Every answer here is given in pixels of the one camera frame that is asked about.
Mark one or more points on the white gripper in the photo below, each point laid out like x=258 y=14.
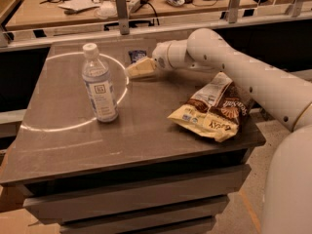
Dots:
x=160 y=57

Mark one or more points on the blue rxbar blueberry bar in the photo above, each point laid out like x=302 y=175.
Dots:
x=135 y=55

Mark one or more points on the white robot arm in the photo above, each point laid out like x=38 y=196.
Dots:
x=287 y=207

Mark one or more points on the clear plastic water bottle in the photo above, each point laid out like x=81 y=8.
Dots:
x=97 y=79

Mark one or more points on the brown yellow chip bag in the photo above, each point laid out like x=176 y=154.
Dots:
x=216 y=111

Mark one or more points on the white paper sheets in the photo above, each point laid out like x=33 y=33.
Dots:
x=77 y=5

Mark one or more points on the grey drawer cabinet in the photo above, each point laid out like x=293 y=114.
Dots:
x=140 y=174

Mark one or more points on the metal frame rail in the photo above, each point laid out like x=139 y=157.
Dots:
x=37 y=23

